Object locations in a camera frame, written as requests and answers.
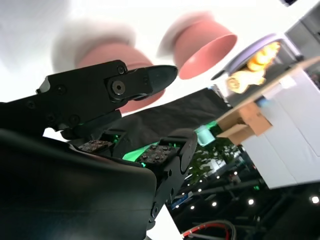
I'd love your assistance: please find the teal cup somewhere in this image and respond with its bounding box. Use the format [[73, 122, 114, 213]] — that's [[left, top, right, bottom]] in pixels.
[[196, 124, 215, 148]]

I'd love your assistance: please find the red cable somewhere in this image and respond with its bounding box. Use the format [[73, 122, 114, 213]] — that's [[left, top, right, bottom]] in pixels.
[[181, 223, 231, 238]]

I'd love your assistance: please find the brown cardboard box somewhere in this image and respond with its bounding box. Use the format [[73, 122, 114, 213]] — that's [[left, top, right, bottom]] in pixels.
[[216, 101, 274, 146]]

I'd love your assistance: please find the orange yellow food item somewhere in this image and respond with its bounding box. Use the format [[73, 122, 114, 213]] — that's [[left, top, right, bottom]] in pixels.
[[246, 41, 281, 73]]

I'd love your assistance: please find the green leafy plant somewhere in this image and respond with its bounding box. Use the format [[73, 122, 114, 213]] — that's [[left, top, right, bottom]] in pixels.
[[186, 138, 242, 187]]

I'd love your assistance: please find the black backdrop curtain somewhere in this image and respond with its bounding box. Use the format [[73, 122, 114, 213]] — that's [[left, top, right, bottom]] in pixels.
[[109, 87, 232, 161]]

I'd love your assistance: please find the white cabinet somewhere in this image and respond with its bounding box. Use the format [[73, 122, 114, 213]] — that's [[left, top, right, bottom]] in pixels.
[[242, 62, 320, 190]]

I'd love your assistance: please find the pink bowl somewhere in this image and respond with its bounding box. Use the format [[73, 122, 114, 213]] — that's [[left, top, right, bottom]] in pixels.
[[157, 11, 238, 81], [119, 88, 166, 114], [76, 43, 161, 101]]

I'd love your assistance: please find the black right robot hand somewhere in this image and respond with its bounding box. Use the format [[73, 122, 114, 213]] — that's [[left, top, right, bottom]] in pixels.
[[0, 59, 198, 240]]

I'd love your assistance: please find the purple lidded container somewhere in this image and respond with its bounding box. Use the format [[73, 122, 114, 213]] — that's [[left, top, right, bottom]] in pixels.
[[211, 33, 301, 81]]

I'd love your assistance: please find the pale yellow food item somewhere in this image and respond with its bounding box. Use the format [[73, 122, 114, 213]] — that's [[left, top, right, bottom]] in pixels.
[[226, 69, 266, 95]]

